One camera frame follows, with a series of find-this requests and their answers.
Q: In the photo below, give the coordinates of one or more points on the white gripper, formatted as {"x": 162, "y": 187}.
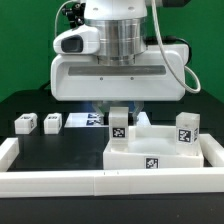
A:
{"x": 154, "y": 76}

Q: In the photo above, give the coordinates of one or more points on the white square table top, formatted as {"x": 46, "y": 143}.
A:
{"x": 149, "y": 147}

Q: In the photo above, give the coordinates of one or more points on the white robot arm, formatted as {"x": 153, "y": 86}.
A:
{"x": 107, "y": 58}

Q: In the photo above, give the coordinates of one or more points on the white marker sheet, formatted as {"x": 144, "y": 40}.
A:
{"x": 76, "y": 120}

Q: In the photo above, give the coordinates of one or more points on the white U-shaped fence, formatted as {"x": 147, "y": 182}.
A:
{"x": 120, "y": 182}

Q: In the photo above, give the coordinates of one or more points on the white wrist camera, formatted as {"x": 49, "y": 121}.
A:
{"x": 82, "y": 40}

